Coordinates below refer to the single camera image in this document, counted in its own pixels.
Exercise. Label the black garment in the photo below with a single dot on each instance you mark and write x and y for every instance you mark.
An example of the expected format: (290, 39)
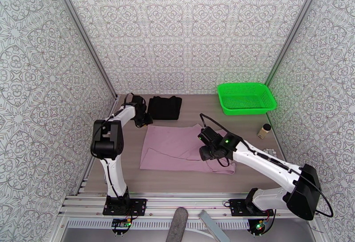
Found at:
(166, 108)

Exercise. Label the mauve pink garment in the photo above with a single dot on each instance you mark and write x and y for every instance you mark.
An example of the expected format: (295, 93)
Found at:
(166, 149)

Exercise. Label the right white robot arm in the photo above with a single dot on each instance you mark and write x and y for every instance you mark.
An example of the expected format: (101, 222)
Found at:
(263, 163)

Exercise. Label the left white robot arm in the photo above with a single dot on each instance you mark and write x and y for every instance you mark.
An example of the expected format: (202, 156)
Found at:
(119, 183)

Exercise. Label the beige bottle with black cap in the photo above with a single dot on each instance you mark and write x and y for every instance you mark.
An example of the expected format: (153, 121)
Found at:
(263, 131)

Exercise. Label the white ridged block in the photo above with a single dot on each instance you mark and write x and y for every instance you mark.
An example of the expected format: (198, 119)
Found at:
(270, 152)

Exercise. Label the green plastic perforated basket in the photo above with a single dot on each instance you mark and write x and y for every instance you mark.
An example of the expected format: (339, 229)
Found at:
(244, 102)

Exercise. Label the flat grey metal strip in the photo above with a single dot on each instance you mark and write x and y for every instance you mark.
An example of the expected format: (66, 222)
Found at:
(212, 226)

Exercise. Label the small green circuit board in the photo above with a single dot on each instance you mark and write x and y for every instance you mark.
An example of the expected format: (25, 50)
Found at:
(260, 226)
(121, 224)

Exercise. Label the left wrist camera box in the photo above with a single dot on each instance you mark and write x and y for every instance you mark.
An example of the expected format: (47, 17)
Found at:
(139, 100)

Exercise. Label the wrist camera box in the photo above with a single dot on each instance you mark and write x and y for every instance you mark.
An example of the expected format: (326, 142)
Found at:
(139, 100)
(210, 133)

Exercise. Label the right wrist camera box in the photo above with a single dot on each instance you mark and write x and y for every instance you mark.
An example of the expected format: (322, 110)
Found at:
(210, 133)

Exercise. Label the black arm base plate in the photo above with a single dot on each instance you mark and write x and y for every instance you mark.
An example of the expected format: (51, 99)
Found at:
(235, 208)
(138, 206)

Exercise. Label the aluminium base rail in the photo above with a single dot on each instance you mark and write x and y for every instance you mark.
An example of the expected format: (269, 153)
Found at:
(188, 202)

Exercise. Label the aluminium side rail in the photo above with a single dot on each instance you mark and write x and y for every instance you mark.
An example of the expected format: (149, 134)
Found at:
(83, 180)

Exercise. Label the aluminium corner post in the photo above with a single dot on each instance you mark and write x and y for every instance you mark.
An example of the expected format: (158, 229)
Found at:
(84, 34)
(295, 27)

